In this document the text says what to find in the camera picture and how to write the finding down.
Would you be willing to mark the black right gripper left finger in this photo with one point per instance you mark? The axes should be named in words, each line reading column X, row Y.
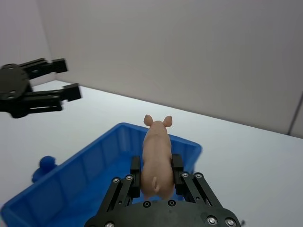
column 125, row 189

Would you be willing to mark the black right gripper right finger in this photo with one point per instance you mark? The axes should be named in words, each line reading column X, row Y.
column 196, row 189

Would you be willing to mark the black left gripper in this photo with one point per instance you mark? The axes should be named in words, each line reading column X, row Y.
column 11, row 85

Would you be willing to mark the pink toy pig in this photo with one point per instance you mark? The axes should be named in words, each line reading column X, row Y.
column 157, row 153

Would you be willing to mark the blue plastic bin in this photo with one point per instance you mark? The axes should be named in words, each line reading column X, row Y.
column 82, row 177

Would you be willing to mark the white table cloth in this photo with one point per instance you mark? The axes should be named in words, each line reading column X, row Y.
column 236, row 165

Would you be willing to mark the small blue toy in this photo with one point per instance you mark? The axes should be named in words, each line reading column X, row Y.
column 46, row 163

